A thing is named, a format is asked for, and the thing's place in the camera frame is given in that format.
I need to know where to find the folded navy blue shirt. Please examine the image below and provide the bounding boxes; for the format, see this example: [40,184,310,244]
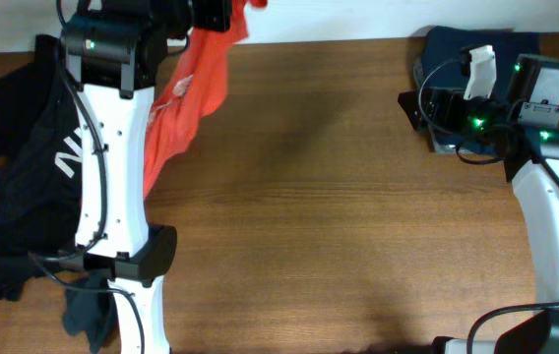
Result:
[412,27,540,100]

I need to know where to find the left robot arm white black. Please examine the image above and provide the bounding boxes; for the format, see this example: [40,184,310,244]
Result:
[56,0,232,353]

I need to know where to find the red soccer t-shirt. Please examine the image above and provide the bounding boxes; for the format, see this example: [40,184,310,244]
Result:
[143,0,268,196]

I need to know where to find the right black cable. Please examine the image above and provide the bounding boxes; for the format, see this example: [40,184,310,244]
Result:
[416,56,507,166]

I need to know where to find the black Nike t-shirt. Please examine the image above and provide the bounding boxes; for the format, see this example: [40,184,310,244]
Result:
[0,63,118,354]

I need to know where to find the black mesh garment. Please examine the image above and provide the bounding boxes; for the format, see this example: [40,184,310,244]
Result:
[0,34,78,157]

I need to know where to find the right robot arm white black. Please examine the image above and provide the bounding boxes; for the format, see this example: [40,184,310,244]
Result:
[398,46,559,354]

